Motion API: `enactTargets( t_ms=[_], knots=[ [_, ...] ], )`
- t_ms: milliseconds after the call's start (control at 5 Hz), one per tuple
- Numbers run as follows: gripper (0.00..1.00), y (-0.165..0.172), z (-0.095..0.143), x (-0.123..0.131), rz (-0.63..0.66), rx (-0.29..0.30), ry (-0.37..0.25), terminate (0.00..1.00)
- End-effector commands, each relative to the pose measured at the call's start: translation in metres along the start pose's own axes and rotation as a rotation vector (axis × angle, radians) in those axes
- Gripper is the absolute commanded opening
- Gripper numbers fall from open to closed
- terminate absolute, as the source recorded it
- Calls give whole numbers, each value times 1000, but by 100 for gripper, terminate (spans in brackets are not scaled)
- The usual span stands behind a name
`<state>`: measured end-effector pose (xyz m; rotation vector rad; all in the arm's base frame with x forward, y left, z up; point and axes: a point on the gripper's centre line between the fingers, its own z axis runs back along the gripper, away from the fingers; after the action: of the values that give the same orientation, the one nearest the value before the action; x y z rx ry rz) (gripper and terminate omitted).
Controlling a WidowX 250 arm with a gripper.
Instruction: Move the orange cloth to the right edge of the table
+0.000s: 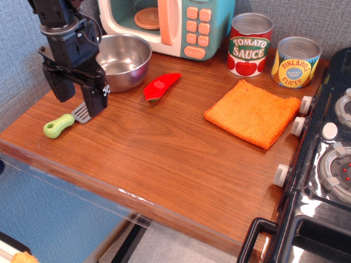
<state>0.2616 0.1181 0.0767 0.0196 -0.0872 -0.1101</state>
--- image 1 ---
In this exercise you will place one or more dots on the white stove knob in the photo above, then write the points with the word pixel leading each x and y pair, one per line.
pixel 305 104
pixel 297 126
pixel 280 175

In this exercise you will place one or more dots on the orange plate in microwave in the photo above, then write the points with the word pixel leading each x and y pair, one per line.
pixel 147 18

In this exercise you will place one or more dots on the white stove knob top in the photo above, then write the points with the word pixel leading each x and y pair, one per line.
pixel 305 104

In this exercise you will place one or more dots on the toy microwave oven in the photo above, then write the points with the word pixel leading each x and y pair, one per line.
pixel 188 29

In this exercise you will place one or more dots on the stainless steel bowl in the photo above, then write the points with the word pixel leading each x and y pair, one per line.
pixel 125 59

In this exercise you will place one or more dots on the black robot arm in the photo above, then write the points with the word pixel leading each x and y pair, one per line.
pixel 52 11

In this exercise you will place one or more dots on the white stove knob bottom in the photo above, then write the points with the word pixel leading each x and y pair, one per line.
pixel 280 175

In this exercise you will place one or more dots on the pineapple slices can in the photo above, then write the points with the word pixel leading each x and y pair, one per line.
pixel 295 61

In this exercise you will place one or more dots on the black toy stove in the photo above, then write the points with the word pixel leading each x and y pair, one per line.
pixel 314 210

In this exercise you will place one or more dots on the orange cloth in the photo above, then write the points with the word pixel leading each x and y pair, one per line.
pixel 253 114

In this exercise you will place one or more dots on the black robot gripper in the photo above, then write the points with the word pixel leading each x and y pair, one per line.
pixel 71 58

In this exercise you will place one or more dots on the white stove knob middle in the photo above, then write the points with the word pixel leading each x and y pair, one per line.
pixel 297 126

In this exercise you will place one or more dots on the tomato sauce can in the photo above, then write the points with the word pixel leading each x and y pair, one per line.
pixel 249 43

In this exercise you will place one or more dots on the green handled toy spatula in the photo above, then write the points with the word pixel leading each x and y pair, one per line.
pixel 54 128

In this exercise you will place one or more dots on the red toy chili pepper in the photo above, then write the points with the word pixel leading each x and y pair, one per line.
pixel 156 88

